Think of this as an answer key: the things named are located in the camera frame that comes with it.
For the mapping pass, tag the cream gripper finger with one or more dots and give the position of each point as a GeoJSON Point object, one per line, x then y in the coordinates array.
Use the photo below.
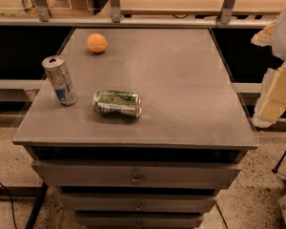
{"type": "Point", "coordinates": [271, 104]}
{"type": "Point", "coordinates": [264, 37]}

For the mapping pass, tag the green soda can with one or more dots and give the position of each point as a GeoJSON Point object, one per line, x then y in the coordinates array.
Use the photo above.
{"type": "Point", "coordinates": [117, 103]}

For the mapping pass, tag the silver blue energy drink can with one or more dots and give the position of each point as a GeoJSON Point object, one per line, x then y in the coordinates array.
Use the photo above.
{"type": "Point", "coordinates": [60, 79]}

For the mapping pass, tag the orange ball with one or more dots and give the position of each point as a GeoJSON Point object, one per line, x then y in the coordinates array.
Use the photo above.
{"type": "Point", "coordinates": [96, 43]}

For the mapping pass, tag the metal railing frame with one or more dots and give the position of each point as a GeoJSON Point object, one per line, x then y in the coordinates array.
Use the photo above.
{"type": "Point", "coordinates": [141, 13]}

